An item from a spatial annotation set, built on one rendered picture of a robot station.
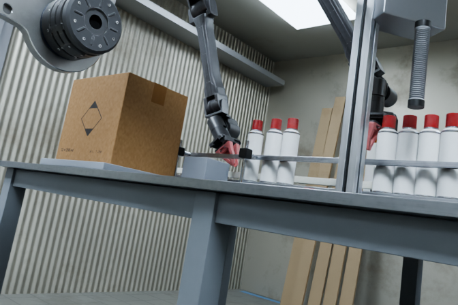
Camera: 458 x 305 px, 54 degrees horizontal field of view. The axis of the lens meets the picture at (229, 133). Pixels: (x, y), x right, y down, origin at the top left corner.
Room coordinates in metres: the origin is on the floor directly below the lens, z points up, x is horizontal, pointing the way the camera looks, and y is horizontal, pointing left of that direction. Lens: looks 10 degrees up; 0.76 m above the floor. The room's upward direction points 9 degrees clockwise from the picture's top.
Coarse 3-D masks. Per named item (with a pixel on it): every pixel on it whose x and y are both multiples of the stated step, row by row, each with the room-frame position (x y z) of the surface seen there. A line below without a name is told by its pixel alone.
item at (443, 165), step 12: (180, 156) 1.61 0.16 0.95; (192, 156) 1.56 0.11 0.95; (204, 156) 1.52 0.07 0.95; (216, 156) 1.48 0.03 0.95; (228, 156) 1.44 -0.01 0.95; (264, 156) 1.34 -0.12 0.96; (276, 156) 1.31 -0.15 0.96; (288, 156) 1.28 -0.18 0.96; (444, 168) 1.00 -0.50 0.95; (456, 168) 0.98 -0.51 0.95
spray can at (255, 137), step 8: (256, 120) 1.42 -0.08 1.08; (256, 128) 1.42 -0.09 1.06; (248, 136) 1.43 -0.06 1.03; (256, 136) 1.41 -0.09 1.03; (256, 144) 1.41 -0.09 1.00; (256, 152) 1.41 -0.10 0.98; (248, 160) 1.41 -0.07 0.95; (256, 160) 1.41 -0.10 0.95; (248, 168) 1.41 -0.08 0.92; (256, 168) 1.42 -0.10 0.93; (248, 176) 1.41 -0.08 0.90; (256, 176) 1.42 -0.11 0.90
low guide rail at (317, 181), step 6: (180, 168) 1.71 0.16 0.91; (228, 174) 1.53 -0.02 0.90; (234, 174) 1.52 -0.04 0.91; (240, 174) 1.50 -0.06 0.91; (258, 174) 1.45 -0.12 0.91; (294, 180) 1.35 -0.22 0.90; (300, 180) 1.34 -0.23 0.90; (306, 180) 1.32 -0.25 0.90; (312, 180) 1.31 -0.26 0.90; (318, 180) 1.29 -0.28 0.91; (324, 180) 1.28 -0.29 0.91; (330, 180) 1.27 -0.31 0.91; (366, 186) 1.19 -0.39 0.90
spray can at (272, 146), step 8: (272, 120) 1.37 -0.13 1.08; (280, 120) 1.36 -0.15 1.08; (272, 128) 1.36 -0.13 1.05; (280, 128) 1.36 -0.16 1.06; (272, 136) 1.35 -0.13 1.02; (280, 136) 1.35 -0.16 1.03; (272, 144) 1.35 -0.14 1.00; (280, 144) 1.36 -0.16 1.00; (264, 152) 1.36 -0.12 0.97; (272, 152) 1.35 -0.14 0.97; (264, 160) 1.36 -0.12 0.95; (264, 168) 1.35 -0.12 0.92; (272, 168) 1.35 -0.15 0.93; (264, 176) 1.35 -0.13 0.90; (272, 176) 1.35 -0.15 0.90
